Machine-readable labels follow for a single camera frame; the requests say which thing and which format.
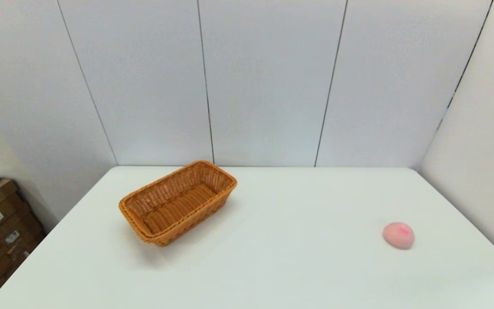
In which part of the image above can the orange wicker basket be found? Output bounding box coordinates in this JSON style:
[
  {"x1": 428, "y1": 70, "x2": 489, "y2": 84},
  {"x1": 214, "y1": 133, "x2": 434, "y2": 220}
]
[{"x1": 118, "y1": 160, "x2": 238, "y2": 247}]

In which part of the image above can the pink peach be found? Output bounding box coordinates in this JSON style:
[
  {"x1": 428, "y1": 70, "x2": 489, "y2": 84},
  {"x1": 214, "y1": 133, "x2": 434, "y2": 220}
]
[{"x1": 383, "y1": 221, "x2": 415, "y2": 250}]

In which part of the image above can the cardboard box with square label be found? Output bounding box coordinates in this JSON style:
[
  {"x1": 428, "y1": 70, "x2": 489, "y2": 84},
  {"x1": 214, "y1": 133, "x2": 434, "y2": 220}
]
[{"x1": 0, "y1": 206, "x2": 38, "y2": 260}]

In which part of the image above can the cardboard box with small labels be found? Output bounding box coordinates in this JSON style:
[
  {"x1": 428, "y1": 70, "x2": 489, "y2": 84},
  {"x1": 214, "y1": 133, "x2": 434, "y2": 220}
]
[{"x1": 0, "y1": 230, "x2": 46, "y2": 285}]

